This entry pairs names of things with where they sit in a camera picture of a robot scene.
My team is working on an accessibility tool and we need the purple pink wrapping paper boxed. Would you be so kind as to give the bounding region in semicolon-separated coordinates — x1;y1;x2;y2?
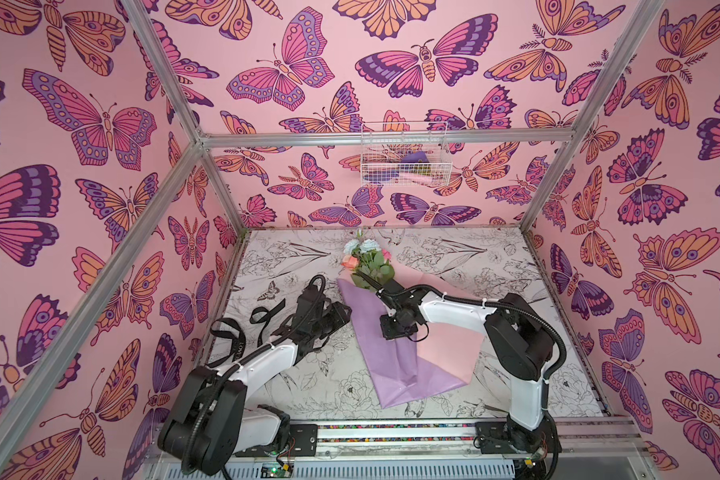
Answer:
337;271;484;409

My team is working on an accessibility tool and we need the orange pink fake rose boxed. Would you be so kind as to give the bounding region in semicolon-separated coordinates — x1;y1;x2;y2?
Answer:
341;255;360;271

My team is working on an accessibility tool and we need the white fake flower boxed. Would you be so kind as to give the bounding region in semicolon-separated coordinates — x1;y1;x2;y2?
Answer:
343;229;382;256

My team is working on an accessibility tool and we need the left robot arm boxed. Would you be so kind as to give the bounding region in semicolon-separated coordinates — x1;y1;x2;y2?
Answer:
157;274;351;479

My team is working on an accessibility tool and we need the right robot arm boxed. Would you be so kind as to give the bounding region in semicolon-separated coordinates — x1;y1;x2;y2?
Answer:
376;281;567;463

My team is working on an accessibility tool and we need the black printed ribbon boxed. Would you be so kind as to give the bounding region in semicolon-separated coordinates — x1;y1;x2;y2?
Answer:
206;299;286;368

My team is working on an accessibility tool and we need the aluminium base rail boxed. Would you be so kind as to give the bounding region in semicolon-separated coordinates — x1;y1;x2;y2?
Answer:
143;416;661;480

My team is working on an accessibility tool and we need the white wire basket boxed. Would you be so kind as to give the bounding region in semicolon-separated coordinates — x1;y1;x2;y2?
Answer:
358;123;453;189

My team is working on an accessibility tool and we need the aluminium frame structure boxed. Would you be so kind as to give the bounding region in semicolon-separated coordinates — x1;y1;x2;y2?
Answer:
0;1;663;474

